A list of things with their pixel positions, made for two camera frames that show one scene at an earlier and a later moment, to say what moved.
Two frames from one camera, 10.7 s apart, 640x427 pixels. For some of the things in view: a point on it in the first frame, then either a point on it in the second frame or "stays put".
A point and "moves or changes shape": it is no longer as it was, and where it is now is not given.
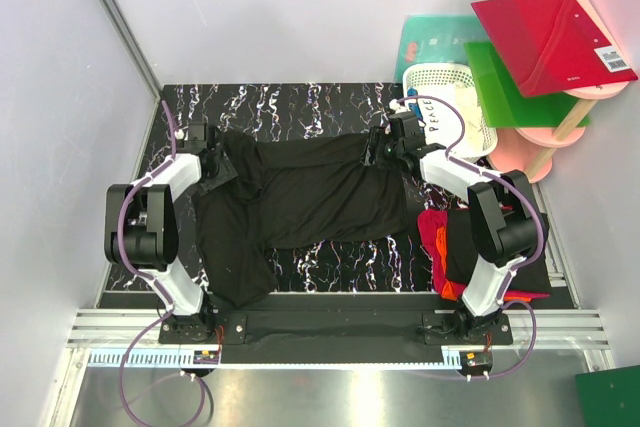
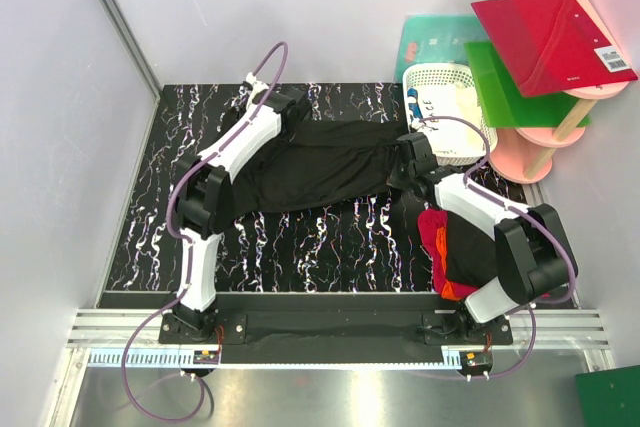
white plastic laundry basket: x=448 y=105 stays put
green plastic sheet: x=503 y=103 stays put
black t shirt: x=288 y=191 moves or changes shape
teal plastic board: x=436 y=39 stays put
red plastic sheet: x=548 y=44 stays put
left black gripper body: x=223 y=171 to x=295 y=130
